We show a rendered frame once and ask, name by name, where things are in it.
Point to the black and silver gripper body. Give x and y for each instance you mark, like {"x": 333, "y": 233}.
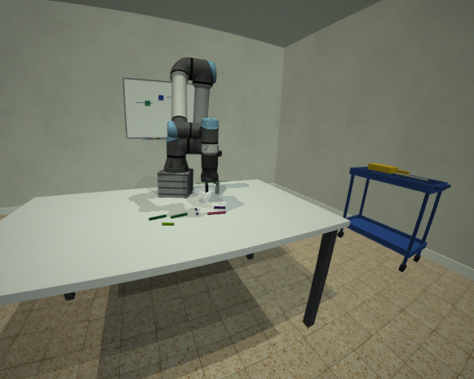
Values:
{"x": 210, "y": 154}

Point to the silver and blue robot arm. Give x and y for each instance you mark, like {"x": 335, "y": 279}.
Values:
{"x": 188, "y": 137}

